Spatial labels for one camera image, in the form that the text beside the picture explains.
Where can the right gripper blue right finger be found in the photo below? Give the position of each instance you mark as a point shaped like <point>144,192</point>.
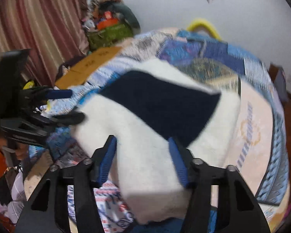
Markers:
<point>182,161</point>

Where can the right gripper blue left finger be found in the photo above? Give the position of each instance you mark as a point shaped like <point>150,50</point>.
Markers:
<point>102,161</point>

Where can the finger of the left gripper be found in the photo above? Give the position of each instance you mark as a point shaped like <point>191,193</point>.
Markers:
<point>72,118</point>

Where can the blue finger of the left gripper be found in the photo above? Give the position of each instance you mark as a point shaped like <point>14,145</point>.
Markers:
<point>58,94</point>

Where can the black and white striped sweater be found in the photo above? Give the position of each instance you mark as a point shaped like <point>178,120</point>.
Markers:
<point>143,108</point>

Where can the pile of clothes on box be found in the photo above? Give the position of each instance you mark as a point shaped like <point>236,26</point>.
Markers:
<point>94,12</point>

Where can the yellow garment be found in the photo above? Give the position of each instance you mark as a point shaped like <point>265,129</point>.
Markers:
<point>29,84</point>

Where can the dark garment beside bed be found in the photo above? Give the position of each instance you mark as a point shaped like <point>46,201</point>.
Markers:
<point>66,66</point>

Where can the wooden lap desk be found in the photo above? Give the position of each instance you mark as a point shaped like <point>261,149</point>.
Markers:
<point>79,73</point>

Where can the striped pink curtain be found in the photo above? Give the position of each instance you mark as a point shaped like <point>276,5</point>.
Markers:
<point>50,29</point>

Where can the blue patchwork bedspread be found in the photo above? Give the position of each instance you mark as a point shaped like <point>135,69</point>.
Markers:
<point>257,148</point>

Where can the green fabric storage box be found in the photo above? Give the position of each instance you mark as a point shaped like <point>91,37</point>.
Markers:
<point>108,36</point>

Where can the orange box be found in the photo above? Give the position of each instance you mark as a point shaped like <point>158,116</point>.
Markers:
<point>107,23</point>

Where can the dark green plush toy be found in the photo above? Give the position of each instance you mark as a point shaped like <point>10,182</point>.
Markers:
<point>127,15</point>

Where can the grey bag on floor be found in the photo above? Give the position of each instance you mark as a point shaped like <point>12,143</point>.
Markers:
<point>281,84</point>

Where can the yellow foam tube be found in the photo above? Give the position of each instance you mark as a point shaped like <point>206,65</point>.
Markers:
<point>203,24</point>

